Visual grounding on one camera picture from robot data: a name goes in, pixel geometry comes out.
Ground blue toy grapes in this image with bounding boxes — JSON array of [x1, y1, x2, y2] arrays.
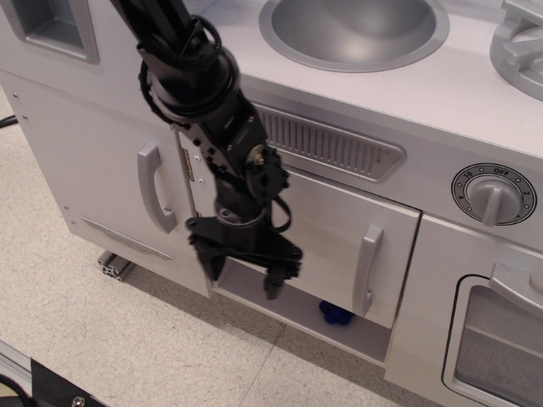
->
[[319, 301, 354, 326]]

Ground white oven door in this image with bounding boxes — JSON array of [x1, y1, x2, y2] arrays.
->
[[385, 216, 542, 406]]

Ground silver vent grille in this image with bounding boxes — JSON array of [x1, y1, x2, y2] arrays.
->
[[256, 104, 406, 182]]

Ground grey timer knob dial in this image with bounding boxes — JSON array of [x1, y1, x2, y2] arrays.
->
[[451, 163, 537, 227]]

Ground aluminium frame rail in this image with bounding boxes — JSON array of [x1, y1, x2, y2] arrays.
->
[[0, 341, 32, 395]]

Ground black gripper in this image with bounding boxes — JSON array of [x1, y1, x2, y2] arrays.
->
[[185, 217, 302, 300]]

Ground white cabinet door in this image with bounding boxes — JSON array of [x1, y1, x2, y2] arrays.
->
[[187, 147, 420, 328]]

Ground silver sink bowl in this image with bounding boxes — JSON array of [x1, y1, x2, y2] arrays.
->
[[259, 1, 450, 73]]

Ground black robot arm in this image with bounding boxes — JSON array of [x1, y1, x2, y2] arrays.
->
[[114, 1, 302, 299]]

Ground silver fridge emblem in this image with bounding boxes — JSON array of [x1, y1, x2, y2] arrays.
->
[[81, 216, 175, 261]]

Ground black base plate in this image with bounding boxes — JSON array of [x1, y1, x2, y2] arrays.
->
[[31, 359, 105, 407]]

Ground silver fridge door handle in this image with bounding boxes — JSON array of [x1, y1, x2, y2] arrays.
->
[[137, 143, 177, 234]]

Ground silver oven door handle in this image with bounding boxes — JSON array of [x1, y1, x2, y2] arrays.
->
[[489, 263, 542, 313]]

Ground silver stove burner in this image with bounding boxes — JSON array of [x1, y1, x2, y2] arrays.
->
[[490, 1, 542, 101]]

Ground aluminium extrusion bar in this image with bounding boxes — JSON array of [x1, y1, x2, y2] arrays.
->
[[98, 251, 136, 282]]

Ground white toy kitchen unit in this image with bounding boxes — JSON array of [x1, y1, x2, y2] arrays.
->
[[1, 1, 542, 406]]

